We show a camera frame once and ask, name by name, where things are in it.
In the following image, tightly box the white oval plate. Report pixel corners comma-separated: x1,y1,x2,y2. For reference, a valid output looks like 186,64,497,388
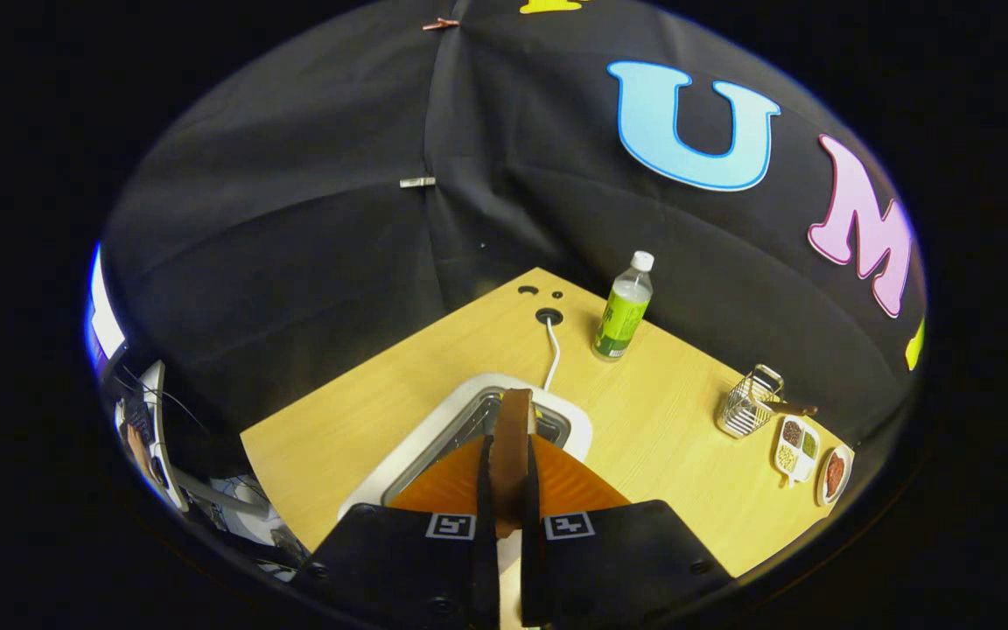
816,444,855,508

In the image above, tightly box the white toaster cable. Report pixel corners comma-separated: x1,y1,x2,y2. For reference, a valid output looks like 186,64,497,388
541,315,563,392

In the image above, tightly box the black backdrop cloth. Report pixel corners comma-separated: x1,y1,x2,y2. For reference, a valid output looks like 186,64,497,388
100,0,929,491

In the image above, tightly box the metal wire utensil holder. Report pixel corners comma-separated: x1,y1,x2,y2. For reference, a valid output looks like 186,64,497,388
716,364,785,439

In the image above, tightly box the white toaster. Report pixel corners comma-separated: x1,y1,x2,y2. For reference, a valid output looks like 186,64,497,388
336,373,594,630

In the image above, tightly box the toasted bread slice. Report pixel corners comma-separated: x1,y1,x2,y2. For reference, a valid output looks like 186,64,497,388
488,388,536,539

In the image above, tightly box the white divided dish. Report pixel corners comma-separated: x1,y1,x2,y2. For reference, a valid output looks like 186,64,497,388
773,416,821,485

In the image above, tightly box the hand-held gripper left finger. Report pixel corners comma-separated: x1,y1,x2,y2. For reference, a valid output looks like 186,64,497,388
292,435,501,630

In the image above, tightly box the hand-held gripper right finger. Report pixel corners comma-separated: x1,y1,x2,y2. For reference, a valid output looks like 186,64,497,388
520,435,734,630

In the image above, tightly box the green drink bottle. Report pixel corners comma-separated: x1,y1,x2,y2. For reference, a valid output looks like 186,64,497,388
591,250,655,361

